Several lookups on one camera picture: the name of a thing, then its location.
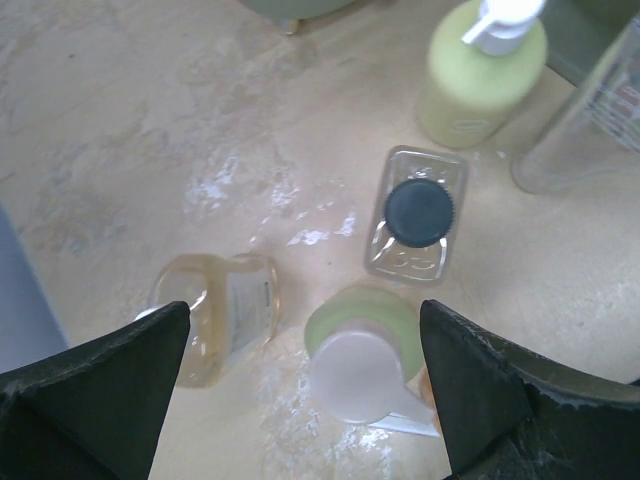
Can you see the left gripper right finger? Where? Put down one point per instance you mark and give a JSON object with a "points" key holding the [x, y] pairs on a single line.
{"points": [[507, 412]]}

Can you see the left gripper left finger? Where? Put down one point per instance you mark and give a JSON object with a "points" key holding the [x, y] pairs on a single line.
{"points": [[94, 411]]}

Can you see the clear square bottle black label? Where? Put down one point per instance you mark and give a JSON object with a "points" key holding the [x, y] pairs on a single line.
{"points": [[414, 220]]}

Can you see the green pump lotion bottle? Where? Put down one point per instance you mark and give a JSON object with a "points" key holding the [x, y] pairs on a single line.
{"points": [[483, 60]]}

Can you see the green canvas bag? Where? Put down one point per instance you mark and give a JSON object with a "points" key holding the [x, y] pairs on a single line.
{"points": [[580, 31]]}

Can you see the green bottle white flip cap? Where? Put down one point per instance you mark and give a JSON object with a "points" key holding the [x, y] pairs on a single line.
{"points": [[364, 347]]}

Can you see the amber bottle white cap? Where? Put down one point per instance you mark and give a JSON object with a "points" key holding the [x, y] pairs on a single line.
{"points": [[234, 309]]}

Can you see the clear conical tube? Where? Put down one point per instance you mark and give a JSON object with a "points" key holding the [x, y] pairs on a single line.
{"points": [[597, 129]]}

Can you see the round-top mini drawer cabinet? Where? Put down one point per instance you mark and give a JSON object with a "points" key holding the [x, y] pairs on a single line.
{"points": [[288, 14]]}

